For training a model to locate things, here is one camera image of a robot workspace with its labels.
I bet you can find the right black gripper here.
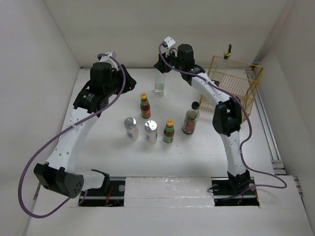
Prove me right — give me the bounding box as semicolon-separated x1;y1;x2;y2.
153;47;184;73

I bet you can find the clear liquid glass bottle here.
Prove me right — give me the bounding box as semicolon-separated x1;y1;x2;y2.
154;66;165;97

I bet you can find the red label soy sauce bottle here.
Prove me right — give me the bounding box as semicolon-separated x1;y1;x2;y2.
182;101;200;135

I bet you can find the dark sauce glass bottle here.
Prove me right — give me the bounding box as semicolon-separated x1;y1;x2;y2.
223;44;232;60

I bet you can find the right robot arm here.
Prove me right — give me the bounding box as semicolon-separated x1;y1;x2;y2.
155;41;251;195

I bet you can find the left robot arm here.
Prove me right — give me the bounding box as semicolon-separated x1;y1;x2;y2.
33;62;136;199

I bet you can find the yellow cap sauce bottle rear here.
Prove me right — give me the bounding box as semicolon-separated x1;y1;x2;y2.
140;92;151;118

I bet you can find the yellow cap sauce bottle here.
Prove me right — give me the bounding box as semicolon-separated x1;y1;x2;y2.
140;92;151;118
163;118;175;143

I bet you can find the silver lid shaker left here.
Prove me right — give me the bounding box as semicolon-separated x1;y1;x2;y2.
124;117;139;141

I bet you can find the silver lid shaker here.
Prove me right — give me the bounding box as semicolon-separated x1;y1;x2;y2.
144;120;158;144
124;117;139;141

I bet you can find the silver lid shaker right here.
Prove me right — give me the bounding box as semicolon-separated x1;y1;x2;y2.
144;120;158;144

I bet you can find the yellow cap sauce bottle front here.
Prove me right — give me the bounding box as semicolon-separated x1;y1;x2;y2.
163;118;175;143

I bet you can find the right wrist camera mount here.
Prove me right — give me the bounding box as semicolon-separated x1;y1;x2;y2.
162;36;176;49

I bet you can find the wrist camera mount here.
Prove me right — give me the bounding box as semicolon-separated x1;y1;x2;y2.
97;50;118;69
162;36;176;49

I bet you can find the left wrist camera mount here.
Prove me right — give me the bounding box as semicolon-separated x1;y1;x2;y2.
97;50;118;69

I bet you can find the yellow wire rack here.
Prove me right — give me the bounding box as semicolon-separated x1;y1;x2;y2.
207;56;263;115

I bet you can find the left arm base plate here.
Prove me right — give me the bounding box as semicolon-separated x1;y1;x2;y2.
78;178;126;207

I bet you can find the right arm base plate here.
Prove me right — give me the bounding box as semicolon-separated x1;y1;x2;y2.
208;177;260;207

